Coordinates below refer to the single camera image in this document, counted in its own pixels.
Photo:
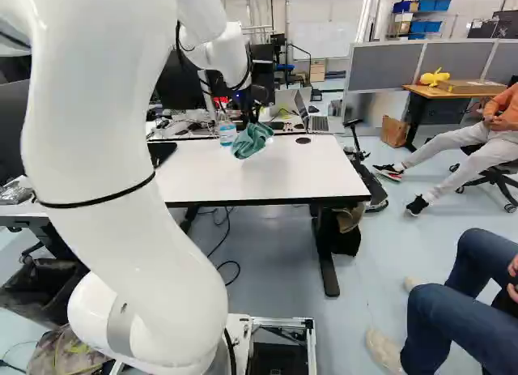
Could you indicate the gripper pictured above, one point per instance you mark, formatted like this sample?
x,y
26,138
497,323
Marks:
x,y
256,95

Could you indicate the green towel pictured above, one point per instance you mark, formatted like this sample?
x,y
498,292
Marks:
x,y
250,141

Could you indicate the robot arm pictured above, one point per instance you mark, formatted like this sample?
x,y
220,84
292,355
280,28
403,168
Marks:
x,y
105,120

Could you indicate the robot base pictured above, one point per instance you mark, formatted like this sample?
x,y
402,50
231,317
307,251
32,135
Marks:
x,y
279,344

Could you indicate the clear water bottle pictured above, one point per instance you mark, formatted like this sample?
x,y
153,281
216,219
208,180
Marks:
x,y
227,133

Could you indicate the silver open laptop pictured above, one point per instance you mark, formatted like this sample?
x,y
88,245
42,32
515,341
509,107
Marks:
x,y
313,123

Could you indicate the black monitor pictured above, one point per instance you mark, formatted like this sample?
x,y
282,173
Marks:
x,y
178,85

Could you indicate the white table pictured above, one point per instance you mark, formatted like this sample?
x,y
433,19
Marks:
x,y
283,168

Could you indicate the cluttered white desk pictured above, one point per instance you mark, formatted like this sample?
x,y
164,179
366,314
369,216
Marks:
x,y
182,126

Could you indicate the grey partition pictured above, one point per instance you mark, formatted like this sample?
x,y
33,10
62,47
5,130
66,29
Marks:
x,y
384,67

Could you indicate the black kick scooter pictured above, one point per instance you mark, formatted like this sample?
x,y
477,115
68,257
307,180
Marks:
x,y
370,180

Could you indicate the brown paper bag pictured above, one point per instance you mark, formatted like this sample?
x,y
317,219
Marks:
x,y
394,132

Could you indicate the wooden desk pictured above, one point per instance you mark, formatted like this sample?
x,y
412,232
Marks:
x,y
421,92

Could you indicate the black bag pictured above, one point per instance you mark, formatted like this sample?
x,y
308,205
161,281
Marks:
x,y
344,237

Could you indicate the yellow plush toy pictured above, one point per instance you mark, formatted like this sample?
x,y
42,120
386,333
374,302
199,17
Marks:
x,y
434,77

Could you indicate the flat cardboard box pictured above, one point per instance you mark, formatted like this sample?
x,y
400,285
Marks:
x,y
471,86

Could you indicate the person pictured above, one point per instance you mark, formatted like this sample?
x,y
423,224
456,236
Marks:
x,y
481,138

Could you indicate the black office chair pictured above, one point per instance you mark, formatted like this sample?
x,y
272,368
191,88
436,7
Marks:
x,y
495,176

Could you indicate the person's legs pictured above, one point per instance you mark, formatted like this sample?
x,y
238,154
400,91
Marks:
x,y
449,314

